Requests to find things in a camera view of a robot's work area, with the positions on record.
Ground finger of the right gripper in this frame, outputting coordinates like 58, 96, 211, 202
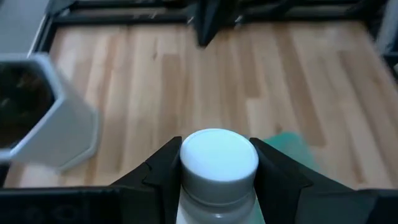
194, 0, 224, 47

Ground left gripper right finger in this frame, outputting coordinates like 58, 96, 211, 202
249, 138, 377, 224

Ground translucent green plastic basket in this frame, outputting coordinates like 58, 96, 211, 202
263, 131, 321, 174

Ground white pill bottle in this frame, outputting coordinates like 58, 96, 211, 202
175, 128, 266, 224

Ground white hexagonal plant pot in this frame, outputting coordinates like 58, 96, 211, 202
0, 52, 102, 174

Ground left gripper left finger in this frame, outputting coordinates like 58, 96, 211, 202
111, 136, 183, 224

